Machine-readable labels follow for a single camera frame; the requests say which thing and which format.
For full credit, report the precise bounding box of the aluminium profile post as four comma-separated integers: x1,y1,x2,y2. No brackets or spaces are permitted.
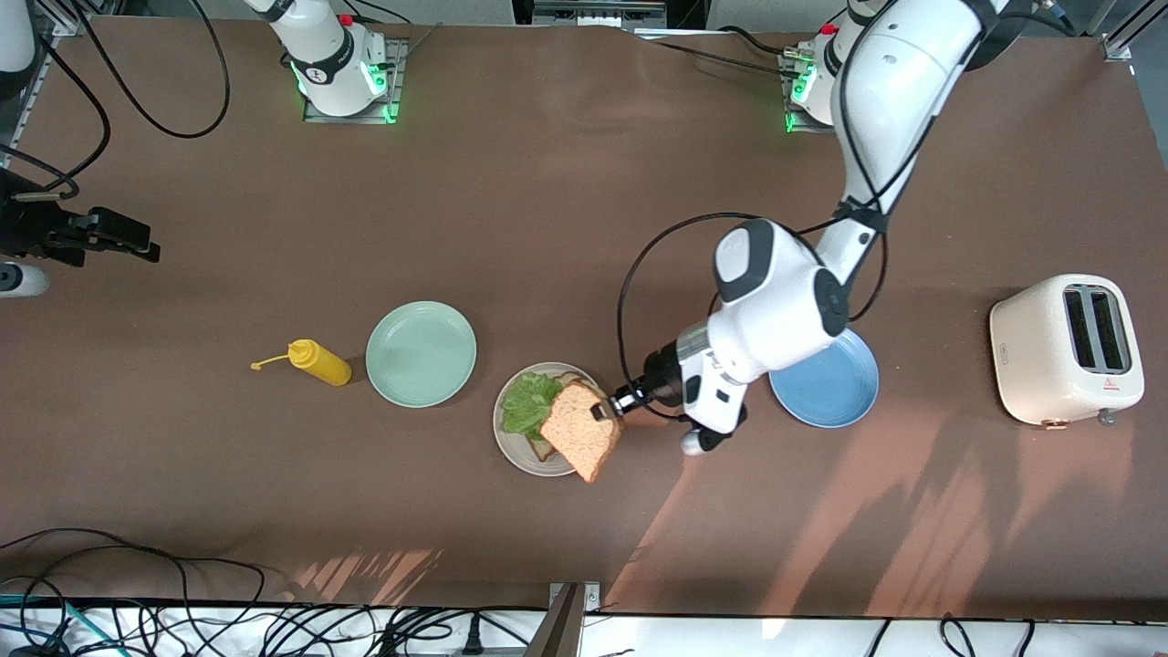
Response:
534,581,601,657

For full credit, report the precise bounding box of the brown bread slice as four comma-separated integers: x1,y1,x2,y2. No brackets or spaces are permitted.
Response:
539,381,624,485
527,370,605,464

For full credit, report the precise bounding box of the grey power strip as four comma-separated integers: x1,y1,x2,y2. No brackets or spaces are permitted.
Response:
511,0,710,30

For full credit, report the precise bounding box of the yellow mustard squeeze bottle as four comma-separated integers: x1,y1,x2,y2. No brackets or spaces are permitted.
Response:
251,339,353,388

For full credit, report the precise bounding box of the beige plate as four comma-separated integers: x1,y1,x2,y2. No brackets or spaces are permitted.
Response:
492,362,610,478

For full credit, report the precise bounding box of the white toaster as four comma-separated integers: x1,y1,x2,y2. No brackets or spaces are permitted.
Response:
989,274,1146,430

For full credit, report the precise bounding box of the green lettuce leaf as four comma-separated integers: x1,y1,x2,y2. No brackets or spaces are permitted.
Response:
500,370,567,437

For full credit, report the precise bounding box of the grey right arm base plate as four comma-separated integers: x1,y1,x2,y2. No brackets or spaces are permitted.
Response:
303,38,407,126

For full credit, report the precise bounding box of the grey cable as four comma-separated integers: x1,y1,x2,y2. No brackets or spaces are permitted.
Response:
391,20,445,69

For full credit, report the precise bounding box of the blue plate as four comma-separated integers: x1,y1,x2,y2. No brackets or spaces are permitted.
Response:
768,327,881,429

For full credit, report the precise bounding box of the brown table mat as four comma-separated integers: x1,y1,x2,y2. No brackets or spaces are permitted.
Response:
0,16,1168,623

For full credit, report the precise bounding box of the grey left arm base plate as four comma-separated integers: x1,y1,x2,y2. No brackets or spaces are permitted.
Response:
783,50,840,136

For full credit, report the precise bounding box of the teal cable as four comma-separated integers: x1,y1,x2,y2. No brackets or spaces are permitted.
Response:
0,593,97,657

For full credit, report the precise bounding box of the mint green plate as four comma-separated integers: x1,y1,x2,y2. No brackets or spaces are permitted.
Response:
365,300,478,409

